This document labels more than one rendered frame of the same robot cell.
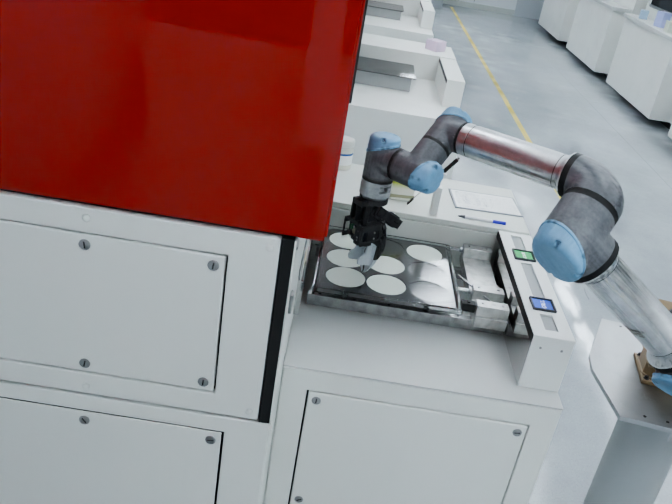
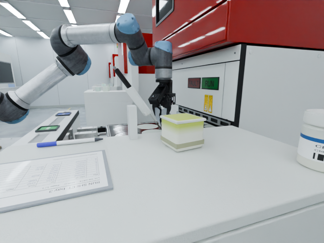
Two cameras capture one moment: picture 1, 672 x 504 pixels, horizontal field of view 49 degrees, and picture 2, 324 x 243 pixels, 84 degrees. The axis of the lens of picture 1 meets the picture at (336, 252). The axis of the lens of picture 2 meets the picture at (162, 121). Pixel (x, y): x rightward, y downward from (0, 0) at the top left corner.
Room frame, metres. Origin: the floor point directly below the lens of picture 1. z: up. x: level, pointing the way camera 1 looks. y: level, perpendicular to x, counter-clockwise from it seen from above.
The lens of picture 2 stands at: (2.42, -0.32, 1.11)
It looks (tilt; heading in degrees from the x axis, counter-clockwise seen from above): 13 degrees down; 162
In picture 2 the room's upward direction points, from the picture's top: straight up
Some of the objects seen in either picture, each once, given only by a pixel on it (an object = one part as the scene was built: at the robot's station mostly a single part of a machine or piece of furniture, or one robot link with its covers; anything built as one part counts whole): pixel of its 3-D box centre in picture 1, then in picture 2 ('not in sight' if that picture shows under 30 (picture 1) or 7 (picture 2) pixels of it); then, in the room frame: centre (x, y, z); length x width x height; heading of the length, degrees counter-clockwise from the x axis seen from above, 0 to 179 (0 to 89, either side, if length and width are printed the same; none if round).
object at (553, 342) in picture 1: (524, 302); (59, 138); (1.67, -0.50, 0.89); 0.55 x 0.09 x 0.14; 1
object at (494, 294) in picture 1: (487, 293); (86, 135); (1.68, -0.40, 0.89); 0.08 x 0.03 x 0.03; 91
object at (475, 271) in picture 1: (481, 288); not in sight; (1.75, -0.40, 0.87); 0.36 x 0.08 x 0.03; 1
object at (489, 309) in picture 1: (491, 309); (87, 130); (1.60, -0.40, 0.89); 0.08 x 0.03 x 0.03; 91
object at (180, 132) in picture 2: (401, 185); (182, 130); (2.07, -0.16, 1.00); 0.07 x 0.07 x 0.07; 10
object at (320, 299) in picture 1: (405, 312); not in sight; (1.61, -0.20, 0.84); 0.50 x 0.02 x 0.03; 91
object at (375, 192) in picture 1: (376, 188); (163, 74); (1.65, -0.07, 1.14); 0.08 x 0.08 x 0.05
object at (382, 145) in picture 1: (382, 157); (162, 55); (1.65, -0.07, 1.21); 0.09 x 0.08 x 0.11; 53
